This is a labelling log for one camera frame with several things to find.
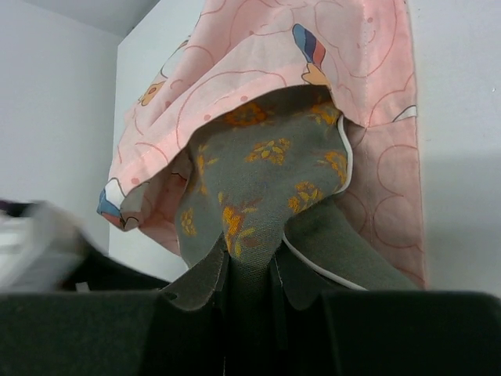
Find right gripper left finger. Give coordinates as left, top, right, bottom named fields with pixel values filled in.
left=1, top=244, right=229, bottom=375

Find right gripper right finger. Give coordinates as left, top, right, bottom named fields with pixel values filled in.
left=222, top=250, right=501, bottom=376

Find olive pillow orange flowers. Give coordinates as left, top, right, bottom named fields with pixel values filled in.
left=175, top=86, right=414, bottom=291

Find pink cartoon pillowcase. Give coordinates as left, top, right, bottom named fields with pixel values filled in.
left=97, top=1, right=425, bottom=288

